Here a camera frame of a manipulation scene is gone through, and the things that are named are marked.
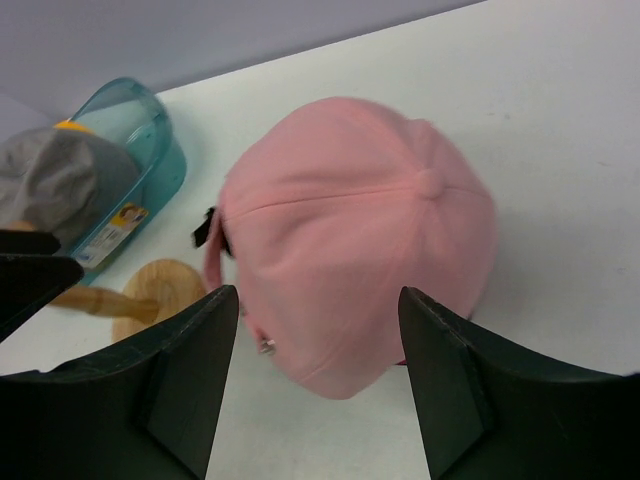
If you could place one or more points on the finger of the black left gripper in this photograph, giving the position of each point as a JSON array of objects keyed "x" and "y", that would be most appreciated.
[
  {"x": 30, "y": 282},
  {"x": 24, "y": 242}
]

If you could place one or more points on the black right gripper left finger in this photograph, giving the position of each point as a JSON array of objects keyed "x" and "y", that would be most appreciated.
[{"x": 146, "y": 407}]

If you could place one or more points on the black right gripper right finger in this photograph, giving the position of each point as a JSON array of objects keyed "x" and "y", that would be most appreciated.
[{"x": 489, "y": 408}]

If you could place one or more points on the grey bucket hat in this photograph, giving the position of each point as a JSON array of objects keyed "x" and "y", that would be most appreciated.
[{"x": 63, "y": 181}]

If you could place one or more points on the yellow bucket hat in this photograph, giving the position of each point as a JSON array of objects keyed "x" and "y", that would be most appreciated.
[{"x": 73, "y": 126}]

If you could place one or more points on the light pink baseball cap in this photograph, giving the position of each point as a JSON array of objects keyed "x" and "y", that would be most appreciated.
[{"x": 342, "y": 204}]

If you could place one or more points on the wooden mushroom hat stand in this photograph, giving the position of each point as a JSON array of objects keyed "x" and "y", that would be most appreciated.
[{"x": 156, "y": 292}]

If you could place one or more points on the teal plastic basin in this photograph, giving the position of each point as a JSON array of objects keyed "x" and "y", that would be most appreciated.
[{"x": 127, "y": 114}]

